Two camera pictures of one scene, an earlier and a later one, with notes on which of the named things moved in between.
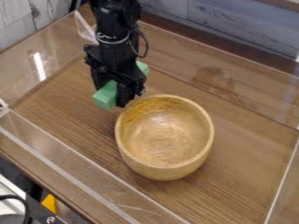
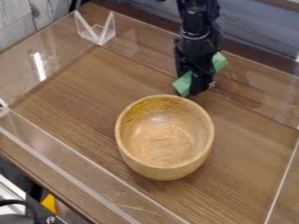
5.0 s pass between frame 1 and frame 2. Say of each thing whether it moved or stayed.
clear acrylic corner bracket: stayed
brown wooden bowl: stayed
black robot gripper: moved
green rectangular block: moved
